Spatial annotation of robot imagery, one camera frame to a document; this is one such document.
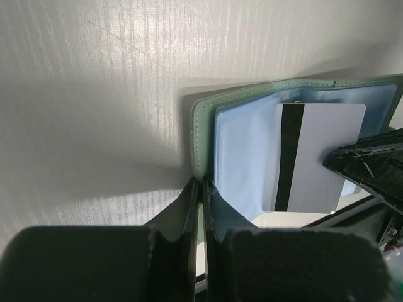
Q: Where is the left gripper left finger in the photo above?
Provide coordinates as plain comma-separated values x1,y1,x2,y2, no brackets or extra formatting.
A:
1,179,198,301

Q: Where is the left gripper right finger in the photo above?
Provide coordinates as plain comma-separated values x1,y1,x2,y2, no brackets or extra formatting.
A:
201,178,397,302

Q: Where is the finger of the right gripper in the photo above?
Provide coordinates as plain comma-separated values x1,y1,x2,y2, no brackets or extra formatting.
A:
323,129,402,213

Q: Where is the white card with black stripe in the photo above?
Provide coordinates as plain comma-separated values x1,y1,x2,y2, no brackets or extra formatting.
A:
274,103,366,213

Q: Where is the green leather card holder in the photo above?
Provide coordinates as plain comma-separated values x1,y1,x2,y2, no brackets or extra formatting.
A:
190,75,402,220

